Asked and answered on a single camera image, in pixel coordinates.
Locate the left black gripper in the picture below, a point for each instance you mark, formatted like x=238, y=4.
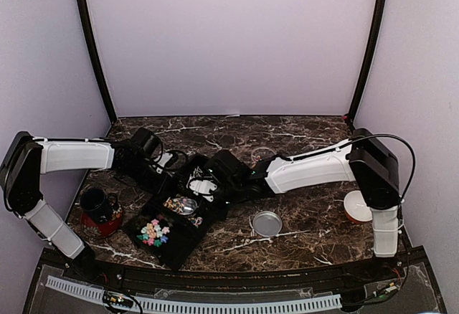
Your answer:
x=165, y=181

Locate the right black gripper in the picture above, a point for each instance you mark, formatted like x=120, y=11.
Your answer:
x=224, y=214

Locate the clear plastic jar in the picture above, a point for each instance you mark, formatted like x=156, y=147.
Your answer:
x=261, y=153

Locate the black bin with small candies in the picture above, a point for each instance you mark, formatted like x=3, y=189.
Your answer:
x=170, y=210

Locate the silver metal scoop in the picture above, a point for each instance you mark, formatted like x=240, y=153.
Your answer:
x=187, y=206

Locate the black bin with lollipops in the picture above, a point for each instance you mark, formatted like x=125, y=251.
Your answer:
x=204, y=188

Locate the black bin with flower candies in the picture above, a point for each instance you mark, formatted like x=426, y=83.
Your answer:
x=176, y=251

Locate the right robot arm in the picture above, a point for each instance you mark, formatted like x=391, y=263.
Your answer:
x=362, y=159

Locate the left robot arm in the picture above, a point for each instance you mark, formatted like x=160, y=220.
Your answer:
x=30, y=159

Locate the pile of small candies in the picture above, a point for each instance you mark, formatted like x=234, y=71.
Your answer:
x=173, y=205

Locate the pile of flower candies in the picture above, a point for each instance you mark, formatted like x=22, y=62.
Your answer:
x=154, y=233

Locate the pile of lollipops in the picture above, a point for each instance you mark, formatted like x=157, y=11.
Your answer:
x=199, y=174

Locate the silver jar lid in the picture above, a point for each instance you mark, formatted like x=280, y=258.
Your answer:
x=267, y=224

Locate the dark blue mug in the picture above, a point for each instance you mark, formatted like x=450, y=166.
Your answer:
x=99, y=205

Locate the red floral saucer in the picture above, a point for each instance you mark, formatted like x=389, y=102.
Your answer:
x=105, y=229

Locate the orange and white bowl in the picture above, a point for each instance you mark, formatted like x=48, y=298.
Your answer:
x=356, y=209

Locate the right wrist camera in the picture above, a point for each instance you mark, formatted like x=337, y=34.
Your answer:
x=229, y=172

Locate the black front rail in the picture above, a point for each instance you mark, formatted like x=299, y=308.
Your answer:
x=336, y=278

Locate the white slotted cable duct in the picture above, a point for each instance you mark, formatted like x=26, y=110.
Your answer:
x=139, y=304

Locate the left black frame post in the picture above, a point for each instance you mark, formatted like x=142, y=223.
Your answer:
x=92, y=49

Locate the black frame post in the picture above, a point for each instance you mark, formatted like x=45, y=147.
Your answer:
x=368, y=57
x=92, y=49

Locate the right black frame post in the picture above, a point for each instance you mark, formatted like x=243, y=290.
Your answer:
x=368, y=57

